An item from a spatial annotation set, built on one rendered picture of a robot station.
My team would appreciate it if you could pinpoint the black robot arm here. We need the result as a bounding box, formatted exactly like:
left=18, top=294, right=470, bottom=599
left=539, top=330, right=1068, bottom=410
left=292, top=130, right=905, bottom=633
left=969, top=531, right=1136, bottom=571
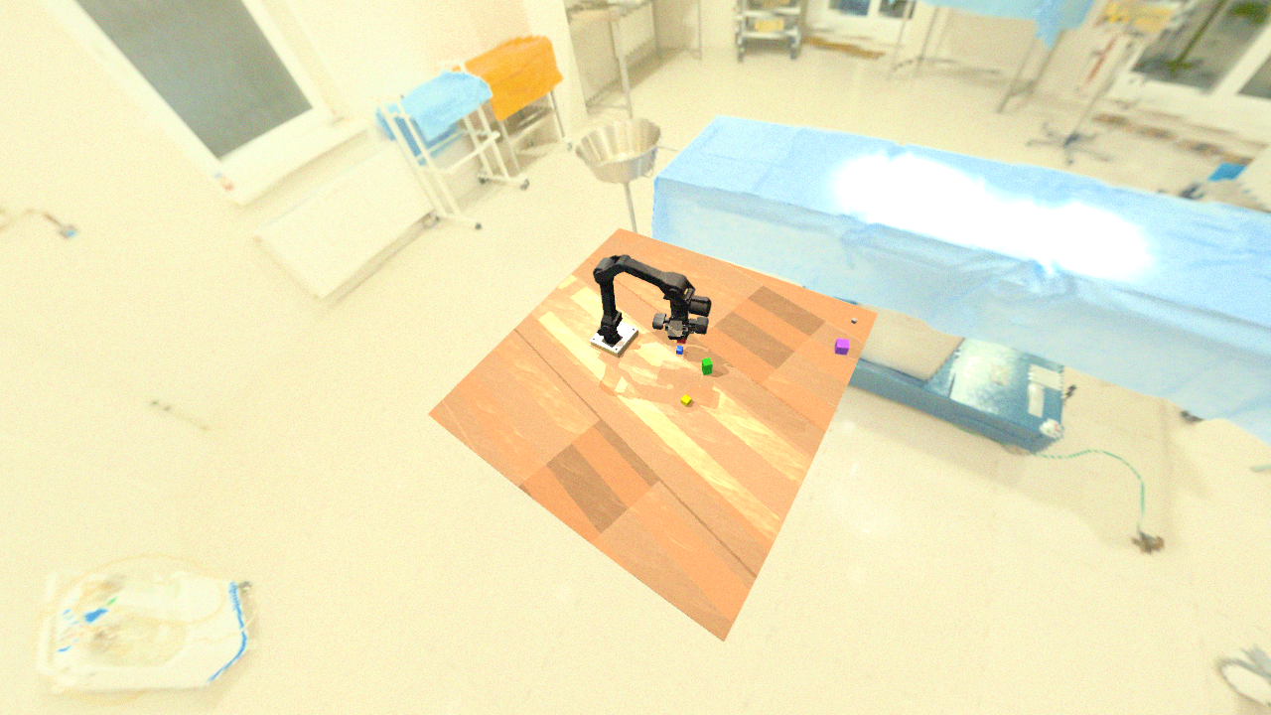
left=594, top=254, right=712, bottom=348

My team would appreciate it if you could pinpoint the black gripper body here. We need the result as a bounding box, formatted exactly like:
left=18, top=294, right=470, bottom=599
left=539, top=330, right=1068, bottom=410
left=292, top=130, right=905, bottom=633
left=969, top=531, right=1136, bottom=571
left=652, top=311, right=709, bottom=335

